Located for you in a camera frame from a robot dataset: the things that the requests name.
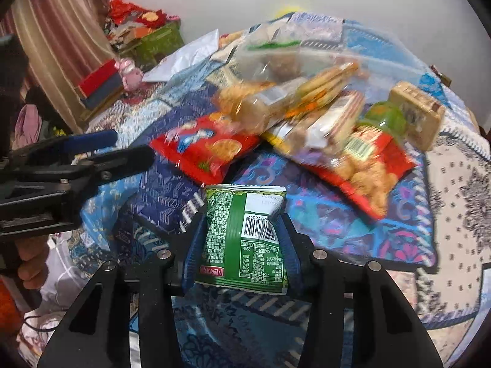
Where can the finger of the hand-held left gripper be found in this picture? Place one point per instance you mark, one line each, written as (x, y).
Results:
(92, 140)
(122, 159)

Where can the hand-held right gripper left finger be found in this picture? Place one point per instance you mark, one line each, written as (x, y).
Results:
(191, 255)

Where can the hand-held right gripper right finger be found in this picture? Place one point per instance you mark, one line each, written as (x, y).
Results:
(288, 255)

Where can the green snack packet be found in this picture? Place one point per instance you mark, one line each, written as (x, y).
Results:
(230, 237)

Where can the red cracker snack packet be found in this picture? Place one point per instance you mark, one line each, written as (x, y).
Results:
(203, 149)

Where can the clear zip bag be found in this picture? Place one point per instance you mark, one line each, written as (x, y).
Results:
(268, 59)

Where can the person's left hand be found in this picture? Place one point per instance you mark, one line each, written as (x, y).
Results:
(32, 260)

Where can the grey flat box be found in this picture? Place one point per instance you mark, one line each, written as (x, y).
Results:
(101, 96)

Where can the red flat box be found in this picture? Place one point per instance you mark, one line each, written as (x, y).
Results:
(98, 78)

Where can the pink garment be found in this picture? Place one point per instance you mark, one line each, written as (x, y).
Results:
(27, 122)

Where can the pink plush toy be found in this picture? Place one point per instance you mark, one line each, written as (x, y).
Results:
(128, 73)

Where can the striped curtain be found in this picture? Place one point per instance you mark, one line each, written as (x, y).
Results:
(57, 42)

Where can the green box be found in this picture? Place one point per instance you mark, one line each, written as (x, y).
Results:
(157, 44)

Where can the white pillow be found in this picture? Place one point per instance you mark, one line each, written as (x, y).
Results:
(184, 57)

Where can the yellow snack packet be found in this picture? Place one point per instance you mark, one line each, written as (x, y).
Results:
(282, 135)

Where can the red fried snack packet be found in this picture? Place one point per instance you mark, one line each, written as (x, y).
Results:
(383, 165)

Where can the clear rice cracker packet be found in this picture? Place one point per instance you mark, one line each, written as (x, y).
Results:
(249, 101)

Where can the red striped biscuit packet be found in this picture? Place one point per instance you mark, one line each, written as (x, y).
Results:
(339, 117)

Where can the green round jelly cup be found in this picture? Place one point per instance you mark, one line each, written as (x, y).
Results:
(387, 117)

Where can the orange striped wafer packet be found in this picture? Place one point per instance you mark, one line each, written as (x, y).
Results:
(326, 80)

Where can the beige snack box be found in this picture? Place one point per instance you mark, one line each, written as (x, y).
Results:
(416, 113)

